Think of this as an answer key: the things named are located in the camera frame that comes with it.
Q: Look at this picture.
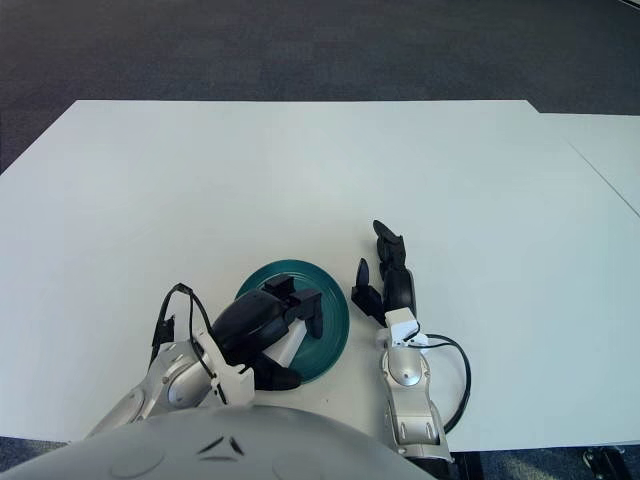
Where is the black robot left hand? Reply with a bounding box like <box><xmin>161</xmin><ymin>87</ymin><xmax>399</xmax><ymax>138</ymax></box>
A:
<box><xmin>209</xmin><ymin>273</ymin><xmax>326</xmax><ymax>392</ymax></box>

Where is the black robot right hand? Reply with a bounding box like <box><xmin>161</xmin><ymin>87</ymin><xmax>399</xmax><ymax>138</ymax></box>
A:
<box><xmin>351</xmin><ymin>218</ymin><xmax>417</xmax><ymax>326</ymax></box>

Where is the white cube charger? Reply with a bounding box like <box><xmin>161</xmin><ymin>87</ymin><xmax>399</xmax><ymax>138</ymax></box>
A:
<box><xmin>264</xmin><ymin>322</ymin><xmax>307</xmax><ymax>367</ymax></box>

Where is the teal round ribbed plate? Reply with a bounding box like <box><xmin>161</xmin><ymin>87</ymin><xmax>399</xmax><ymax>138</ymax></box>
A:
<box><xmin>233</xmin><ymin>258</ymin><xmax>351</xmax><ymax>384</ymax></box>

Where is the grey robot torso shell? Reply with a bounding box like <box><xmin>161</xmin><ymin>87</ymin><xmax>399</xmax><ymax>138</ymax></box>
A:
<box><xmin>0</xmin><ymin>403</ymin><xmax>426</xmax><ymax>480</ymax></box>

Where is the black table leg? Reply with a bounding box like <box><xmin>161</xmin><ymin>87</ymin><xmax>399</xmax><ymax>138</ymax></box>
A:
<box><xmin>457</xmin><ymin>452</ymin><xmax>484</xmax><ymax>480</ymax></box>

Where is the black metal floor stand foot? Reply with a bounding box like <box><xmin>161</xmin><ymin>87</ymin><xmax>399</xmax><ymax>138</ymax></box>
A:
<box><xmin>582</xmin><ymin>446</ymin><xmax>629</xmax><ymax>469</ymax></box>

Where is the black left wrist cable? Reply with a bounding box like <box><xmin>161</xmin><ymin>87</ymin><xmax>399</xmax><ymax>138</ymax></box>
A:
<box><xmin>149</xmin><ymin>283</ymin><xmax>222</xmax><ymax>397</ymax></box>

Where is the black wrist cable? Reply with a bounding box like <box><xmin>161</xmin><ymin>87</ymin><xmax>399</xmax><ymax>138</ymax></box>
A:
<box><xmin>149</xmin><ymin>283</ymin><xmax>222</xmax><ymax>397</ymax></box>
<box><xmin>414</xmin><ymin>333</ymin><xmax>472</xmax><ymax>434</ymax></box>

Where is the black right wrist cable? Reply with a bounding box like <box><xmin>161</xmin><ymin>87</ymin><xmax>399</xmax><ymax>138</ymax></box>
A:
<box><xmin>414</xmin><ymin>333</ymin><xmax>472</xmax><ymax>434</ymax></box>

